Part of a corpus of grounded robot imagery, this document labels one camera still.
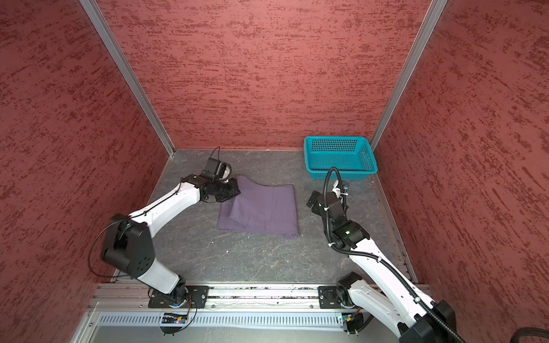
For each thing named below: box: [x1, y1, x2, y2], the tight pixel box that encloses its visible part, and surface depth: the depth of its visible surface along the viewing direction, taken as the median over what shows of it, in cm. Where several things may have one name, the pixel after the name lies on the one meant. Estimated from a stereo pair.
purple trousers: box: [218, 175, 299, 239], surface depth 93 cm
